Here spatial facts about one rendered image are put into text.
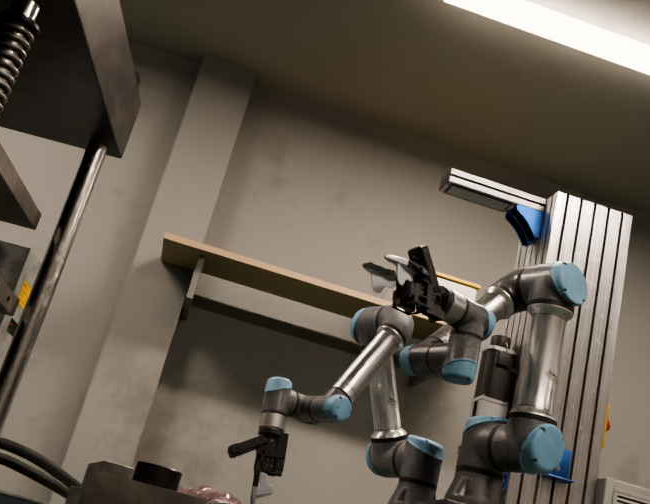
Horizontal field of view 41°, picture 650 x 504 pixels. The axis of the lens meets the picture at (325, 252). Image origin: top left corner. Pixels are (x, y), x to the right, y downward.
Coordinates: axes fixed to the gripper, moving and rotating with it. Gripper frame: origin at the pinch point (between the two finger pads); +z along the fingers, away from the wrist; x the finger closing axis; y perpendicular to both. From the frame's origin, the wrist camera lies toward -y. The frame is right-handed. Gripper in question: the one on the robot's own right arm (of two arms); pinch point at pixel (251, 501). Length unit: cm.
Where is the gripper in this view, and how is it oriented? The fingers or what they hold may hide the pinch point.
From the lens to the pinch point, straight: 247.6
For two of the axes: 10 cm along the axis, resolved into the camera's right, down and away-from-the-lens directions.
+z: -1.4, 8.8, -4.4
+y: 9.8, 1.7, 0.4
